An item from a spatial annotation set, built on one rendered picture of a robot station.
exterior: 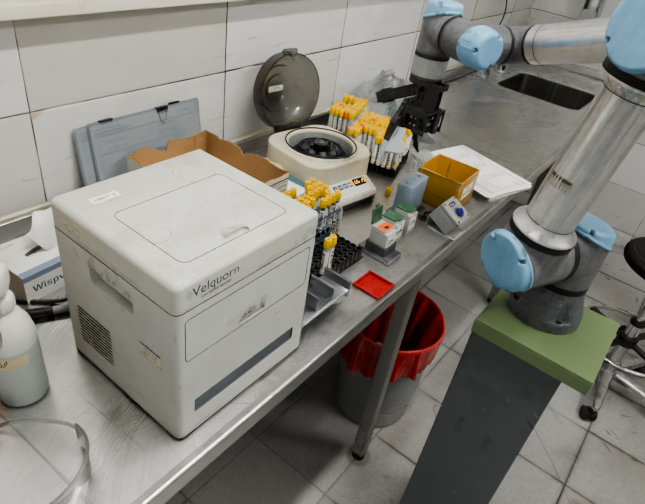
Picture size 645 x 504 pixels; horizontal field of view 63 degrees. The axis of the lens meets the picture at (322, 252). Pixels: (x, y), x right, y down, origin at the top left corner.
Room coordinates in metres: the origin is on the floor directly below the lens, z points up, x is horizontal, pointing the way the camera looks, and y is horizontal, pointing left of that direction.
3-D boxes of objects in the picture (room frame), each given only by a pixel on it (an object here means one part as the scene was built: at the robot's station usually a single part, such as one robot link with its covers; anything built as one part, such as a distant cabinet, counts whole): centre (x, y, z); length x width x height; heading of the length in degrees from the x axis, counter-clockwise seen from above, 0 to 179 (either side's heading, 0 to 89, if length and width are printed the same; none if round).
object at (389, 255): (1.05, -0.13, 0.89); 0.09 x 0.05 x 0.04; 56
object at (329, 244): (0.98, -0.01, 0.93); 0.17 x 0.09 x 0.11; 147
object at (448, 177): (1.38, -0.31, 0.92); 0.13 x 0.13 x 0.10; 59
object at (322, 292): (0.78, 0.01, 0.92); 0.21 x 0.07 x 0.05; 147
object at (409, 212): (1.18, -0.19, 0.91); 0.05 x 0.04 x 0.07; 57
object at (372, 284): (0.92, -0.12, 0.88); 0.07 x 0.07 x 0.01; 57
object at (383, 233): (1.05, -0.13, 0.92); 0.05 x 0.04 x 0.06; 56
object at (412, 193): (1.27, -0.21, 0.92); 0.10 x 0.07 x 0.10; 150
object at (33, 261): (0.82, 0.52, 0.94); 0.22 x 0.12 x 0.13; 151
